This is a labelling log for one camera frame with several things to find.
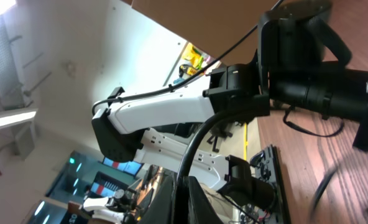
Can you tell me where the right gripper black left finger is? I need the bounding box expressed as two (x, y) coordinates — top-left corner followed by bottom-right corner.
(138, 176), (175, 224)

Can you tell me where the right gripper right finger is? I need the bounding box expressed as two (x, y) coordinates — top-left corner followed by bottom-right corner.
(184, 176), (223, 224)

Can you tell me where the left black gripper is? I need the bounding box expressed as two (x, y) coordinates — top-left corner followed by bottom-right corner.
(269, 62), (368, 152)

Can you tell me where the thin black cable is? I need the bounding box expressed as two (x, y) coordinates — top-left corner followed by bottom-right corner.
(308, 161), (346, 218)

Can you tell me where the thick black USB cable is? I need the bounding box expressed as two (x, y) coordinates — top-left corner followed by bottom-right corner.
(176, 110), (259, 187)

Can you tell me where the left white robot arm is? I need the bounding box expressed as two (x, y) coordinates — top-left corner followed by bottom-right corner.
(91, 62), (368, 179)

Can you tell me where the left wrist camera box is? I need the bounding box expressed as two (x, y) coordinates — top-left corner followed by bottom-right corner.
(257, 0), (352, 97)

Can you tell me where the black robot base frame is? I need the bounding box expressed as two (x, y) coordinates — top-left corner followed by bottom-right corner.
(244, 145), (291, 224)

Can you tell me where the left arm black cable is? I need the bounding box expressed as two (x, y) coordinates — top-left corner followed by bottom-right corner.
(91, 0), (286, 116)

